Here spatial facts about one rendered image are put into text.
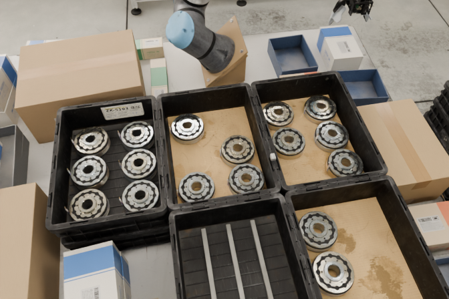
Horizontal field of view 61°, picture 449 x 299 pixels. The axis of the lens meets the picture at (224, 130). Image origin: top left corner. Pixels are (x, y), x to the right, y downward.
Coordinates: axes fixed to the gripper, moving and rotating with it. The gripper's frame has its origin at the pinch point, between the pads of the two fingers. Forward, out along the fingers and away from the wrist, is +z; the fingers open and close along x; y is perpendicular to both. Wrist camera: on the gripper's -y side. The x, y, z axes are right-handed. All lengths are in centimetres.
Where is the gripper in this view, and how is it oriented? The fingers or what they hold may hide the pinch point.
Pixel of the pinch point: (347, 22)
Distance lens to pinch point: 160.0
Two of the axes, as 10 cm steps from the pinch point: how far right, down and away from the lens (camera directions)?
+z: 0.0, 5.9, 8.1
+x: 9.9, -1.1, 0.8
